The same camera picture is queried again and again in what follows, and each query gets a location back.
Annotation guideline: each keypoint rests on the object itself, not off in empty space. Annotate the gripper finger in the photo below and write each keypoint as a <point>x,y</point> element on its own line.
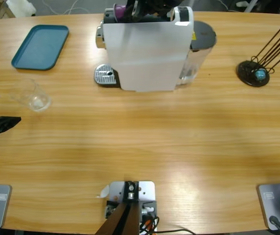
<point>0,126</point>

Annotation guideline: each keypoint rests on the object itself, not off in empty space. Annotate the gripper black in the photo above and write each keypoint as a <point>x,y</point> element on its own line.
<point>159,6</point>

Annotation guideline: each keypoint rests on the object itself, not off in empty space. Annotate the purple coffee capsule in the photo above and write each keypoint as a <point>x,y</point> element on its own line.
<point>119,11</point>

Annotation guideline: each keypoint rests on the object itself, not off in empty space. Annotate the clear drinking glass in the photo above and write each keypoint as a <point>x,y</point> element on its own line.
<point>32,95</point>

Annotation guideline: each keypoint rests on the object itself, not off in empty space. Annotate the white capsule coffee machine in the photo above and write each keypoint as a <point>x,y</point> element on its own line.
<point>142,54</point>

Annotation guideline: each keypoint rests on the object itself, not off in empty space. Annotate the blue coffee capsule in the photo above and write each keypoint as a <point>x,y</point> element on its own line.
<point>260,74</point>

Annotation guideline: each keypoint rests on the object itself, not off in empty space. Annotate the yellow warning sticker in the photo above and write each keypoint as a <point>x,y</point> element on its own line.
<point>193,36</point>

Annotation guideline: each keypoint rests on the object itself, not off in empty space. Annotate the silver drip tray grille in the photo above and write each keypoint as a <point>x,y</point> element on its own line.
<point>104,73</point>

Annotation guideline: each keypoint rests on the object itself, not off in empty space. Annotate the teal plastic tray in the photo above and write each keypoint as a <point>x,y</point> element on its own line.
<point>40,46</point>

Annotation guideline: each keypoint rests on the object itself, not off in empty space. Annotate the white foam packing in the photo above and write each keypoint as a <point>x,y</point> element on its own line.
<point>19,6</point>

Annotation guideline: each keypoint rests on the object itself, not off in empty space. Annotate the white paper tag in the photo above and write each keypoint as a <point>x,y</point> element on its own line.
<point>103,192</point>

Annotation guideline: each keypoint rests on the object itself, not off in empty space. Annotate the dark post with black bracket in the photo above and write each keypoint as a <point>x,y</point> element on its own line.
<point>120,220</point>

